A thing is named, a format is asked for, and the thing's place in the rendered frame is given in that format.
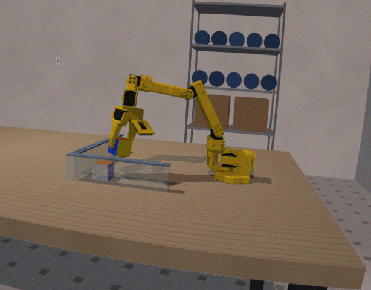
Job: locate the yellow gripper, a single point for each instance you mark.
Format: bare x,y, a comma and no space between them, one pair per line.
121,116

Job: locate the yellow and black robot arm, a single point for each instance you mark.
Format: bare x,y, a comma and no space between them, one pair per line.
239,160

